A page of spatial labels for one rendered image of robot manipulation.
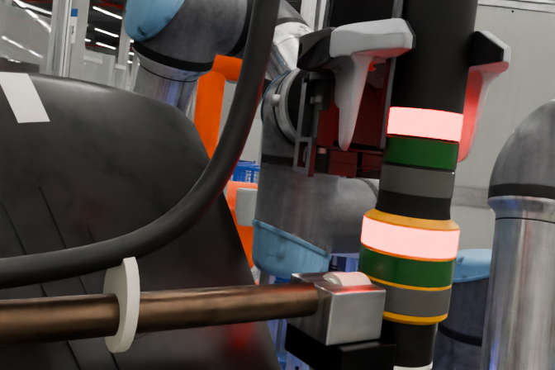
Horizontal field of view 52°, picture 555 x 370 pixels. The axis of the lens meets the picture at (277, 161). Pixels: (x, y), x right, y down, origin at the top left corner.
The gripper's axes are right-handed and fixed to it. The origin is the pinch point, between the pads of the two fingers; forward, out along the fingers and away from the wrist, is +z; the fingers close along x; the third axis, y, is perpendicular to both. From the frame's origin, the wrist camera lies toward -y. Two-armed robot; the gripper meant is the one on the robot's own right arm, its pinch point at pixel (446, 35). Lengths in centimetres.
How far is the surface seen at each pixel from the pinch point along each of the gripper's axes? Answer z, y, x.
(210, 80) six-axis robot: -405, -32, 1
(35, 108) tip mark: -6.2, 5.0, 17.9
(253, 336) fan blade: -3.0, 14.6, 6.5
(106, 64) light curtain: -582, -52, 102
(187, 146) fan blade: -10.9, 6.2, 10.5
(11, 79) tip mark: -6.7, 3.7, 19.3
